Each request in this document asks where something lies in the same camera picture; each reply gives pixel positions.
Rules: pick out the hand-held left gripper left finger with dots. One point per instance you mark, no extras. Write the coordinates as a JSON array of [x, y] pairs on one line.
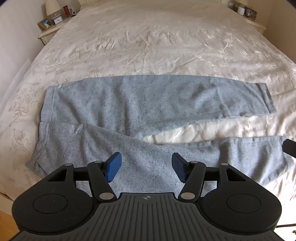
[[114, 165]]

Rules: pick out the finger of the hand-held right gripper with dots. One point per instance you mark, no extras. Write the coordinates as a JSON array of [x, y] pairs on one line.
[[290, 148]]

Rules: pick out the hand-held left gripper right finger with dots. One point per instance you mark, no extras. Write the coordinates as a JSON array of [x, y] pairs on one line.
[[178, 165]]

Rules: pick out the grey-blue speckled pants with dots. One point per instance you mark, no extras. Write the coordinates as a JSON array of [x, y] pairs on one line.
[[129, 106]]

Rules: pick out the white floral bedspread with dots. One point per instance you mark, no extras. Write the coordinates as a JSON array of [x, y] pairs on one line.
[[148, 46]]

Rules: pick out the cream wooden nightstand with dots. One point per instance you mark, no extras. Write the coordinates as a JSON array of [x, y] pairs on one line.
[[49, 32], [256, 23]]

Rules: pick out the colourful printed mug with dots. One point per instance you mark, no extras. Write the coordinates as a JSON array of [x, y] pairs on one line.
[[250, 12]]

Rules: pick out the white cup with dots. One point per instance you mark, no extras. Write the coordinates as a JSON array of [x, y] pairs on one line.
[[241, 10]]

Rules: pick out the small white alarm clock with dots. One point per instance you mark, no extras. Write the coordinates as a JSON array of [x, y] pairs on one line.
[[57, 20]]

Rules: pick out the small white box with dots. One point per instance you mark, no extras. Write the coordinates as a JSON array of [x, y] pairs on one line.
[[73, 12]]

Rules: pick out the red candle jar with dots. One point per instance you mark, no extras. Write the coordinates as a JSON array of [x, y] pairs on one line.
[[66, 11]]

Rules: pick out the white table lamp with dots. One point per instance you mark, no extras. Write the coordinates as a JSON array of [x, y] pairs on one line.
[[52, 5]]

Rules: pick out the wooden picture frame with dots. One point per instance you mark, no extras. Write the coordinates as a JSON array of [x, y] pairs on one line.
[[45, 23]]

